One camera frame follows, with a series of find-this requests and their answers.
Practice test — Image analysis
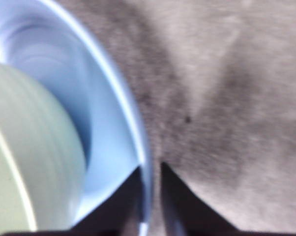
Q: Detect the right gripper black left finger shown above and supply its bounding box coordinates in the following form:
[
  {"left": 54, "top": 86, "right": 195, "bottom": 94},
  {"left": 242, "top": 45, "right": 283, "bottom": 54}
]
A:
[{"left": 71, "top": 164, "right": 147, "bottom": 236}]

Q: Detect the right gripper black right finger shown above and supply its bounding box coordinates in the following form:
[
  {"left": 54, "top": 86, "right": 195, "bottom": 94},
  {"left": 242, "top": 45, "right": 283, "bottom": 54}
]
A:
[{"left": 160, "top": 161, "right": 237, "bottom": 236}]

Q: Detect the blue round plate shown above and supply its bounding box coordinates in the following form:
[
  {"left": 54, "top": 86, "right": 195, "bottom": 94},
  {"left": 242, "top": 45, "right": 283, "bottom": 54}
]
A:
[{"left": 0, "top": 0, "right": 155, "bottom": 236}]

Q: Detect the pale green ribbed bowl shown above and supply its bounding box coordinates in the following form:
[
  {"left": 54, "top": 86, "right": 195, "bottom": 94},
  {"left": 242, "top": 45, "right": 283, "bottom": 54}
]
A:
[{"left": 0, "top": 61, "right": 89, "bottom": 233}]

